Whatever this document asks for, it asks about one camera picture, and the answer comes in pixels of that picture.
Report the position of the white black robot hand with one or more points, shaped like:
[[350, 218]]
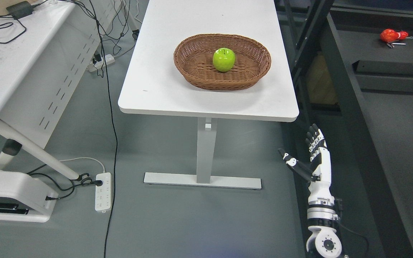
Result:
[[319, 172]]

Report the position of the green apple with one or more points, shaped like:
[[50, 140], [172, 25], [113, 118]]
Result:
[[224, 59]]

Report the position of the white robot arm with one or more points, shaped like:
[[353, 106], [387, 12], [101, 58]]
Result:
[[323, 241]]

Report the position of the red object on shelf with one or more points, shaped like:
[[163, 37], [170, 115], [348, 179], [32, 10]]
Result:
[[389, 35]]

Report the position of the brown wicker basket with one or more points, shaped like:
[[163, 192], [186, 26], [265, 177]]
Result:
[[193, 58]]

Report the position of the white power strip near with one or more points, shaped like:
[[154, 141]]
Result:
[[104, 192]]

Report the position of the white power strip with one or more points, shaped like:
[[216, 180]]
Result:
[[95, 65], [104, 192]]

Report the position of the white power strip far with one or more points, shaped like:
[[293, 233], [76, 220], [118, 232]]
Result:
[[95, 65]]

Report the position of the white perforated side desk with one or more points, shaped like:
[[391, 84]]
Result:
[[41, 67]]

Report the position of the white machine base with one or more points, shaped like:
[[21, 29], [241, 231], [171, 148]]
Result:
[[23, 198]]

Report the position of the black power adapter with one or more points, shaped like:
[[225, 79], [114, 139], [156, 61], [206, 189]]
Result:
[[20, 9]]

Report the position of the black metal shelf frame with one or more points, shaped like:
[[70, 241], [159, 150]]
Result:
[[359, 91]]

